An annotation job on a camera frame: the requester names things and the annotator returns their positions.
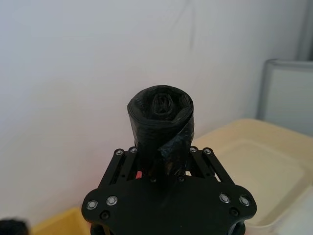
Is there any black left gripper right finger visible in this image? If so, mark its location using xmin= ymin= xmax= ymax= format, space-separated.
xmin=185 ymin=145 xmax=236 ymax=186

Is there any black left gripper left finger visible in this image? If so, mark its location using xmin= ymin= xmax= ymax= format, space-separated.
xmin=97 ymin=146 xmax=140 ymax=191

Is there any black plastic bag roll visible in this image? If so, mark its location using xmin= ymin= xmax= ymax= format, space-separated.
xmin=127 ymin=84 xmax=195 ymax=183

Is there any cream plastic storage box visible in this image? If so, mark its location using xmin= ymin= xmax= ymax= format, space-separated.
xmin=188 ymin=118 xmax=313 ymax=235

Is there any yellow plastic container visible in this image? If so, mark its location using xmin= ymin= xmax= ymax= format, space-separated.
xmin=31 ymin=206 xmax=91 ymax=235

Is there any grey framed white panel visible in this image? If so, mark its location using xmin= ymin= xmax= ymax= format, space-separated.
xmin=255 ymin=58 xmax=313 ymax=137

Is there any black fuzzy object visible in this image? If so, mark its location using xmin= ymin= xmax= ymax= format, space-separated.
xmin=0 ymin=216 xmax=32 ymax=235

